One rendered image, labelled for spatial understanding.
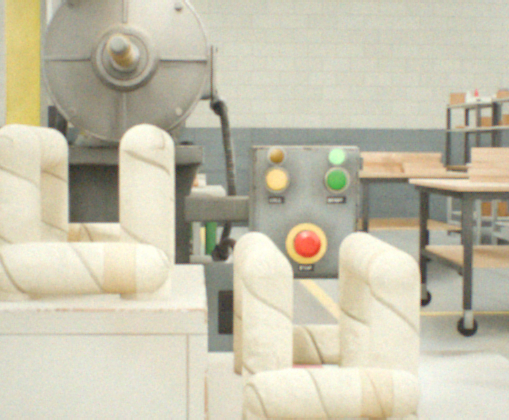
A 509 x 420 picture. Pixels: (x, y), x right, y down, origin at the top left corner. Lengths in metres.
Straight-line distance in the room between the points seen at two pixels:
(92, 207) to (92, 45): 0.29
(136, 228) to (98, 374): 0.09
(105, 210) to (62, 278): 1.22
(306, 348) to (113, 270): 0.25
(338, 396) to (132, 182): 0.18
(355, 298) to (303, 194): 0.88
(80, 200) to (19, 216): 1.21
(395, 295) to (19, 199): 0.24
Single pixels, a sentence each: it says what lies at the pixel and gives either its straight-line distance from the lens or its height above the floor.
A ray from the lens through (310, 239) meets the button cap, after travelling 1.79.
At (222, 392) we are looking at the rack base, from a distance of 0.88.
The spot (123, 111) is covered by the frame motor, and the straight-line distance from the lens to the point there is 1.81.
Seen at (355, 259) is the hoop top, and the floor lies 1.04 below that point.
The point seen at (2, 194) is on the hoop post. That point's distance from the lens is 0.76.
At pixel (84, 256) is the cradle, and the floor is 1.05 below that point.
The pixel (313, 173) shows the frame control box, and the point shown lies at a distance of 1.81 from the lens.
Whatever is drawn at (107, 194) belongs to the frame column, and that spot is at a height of 1.04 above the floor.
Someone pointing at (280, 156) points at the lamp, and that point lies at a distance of 1.80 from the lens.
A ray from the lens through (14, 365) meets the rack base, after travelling 0.74.
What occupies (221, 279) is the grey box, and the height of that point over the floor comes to 0.90.
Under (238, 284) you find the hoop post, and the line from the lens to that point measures 0.93.
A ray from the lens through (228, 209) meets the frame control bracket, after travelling 1.90.
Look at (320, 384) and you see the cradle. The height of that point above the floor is 0.97.
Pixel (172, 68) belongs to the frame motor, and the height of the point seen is 1.23.
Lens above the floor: 1.12
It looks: 3 degrees down
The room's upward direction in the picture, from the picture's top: straight up
